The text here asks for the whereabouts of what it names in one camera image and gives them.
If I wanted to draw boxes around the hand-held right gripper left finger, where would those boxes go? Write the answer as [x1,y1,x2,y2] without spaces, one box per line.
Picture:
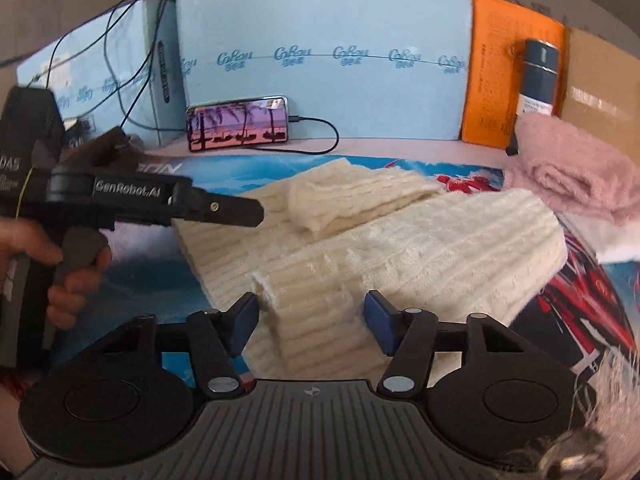
[106,292,260,399]

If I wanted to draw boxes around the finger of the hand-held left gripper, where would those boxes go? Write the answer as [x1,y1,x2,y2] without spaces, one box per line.
[171,187,265,228]

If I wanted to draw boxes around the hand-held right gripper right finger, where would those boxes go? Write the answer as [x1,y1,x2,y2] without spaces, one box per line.
[364,290,522,397]

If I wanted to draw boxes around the cream knitted sweater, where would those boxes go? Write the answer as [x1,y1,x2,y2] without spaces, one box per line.
[172,157,568,380]

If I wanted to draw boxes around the person's left hand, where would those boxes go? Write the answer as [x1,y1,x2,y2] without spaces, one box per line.
[0,219,113,331]

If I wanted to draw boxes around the smartphone with palm tree screen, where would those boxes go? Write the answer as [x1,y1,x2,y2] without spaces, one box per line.
[186,95,291,152]

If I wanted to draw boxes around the small blue foam board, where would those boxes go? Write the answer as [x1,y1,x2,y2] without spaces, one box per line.
[16,0,182,145]

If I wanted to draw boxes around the large blue foam board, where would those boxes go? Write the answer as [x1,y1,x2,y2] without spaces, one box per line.
[175,0,473,142]

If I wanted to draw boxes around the pink fuzzy cloth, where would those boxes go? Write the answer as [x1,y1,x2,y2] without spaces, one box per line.
[502,114,640,227]

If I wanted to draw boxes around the white cloth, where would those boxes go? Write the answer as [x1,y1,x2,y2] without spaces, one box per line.
[596,230,640,267]

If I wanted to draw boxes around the orange box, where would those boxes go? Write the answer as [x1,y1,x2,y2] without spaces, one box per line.
[460,0,568,150]

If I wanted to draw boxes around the dark blue bottle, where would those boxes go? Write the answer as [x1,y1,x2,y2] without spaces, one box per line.
[506,38,561,157]

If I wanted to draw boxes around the brown cardboard box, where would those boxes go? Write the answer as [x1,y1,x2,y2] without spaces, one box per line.
[560,26,640,122]

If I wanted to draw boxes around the black phone charging cable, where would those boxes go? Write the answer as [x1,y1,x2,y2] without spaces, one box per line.
[287,116,340,156]

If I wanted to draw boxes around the black hanging cables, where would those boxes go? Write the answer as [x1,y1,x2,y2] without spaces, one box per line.
[30,0,193,133]

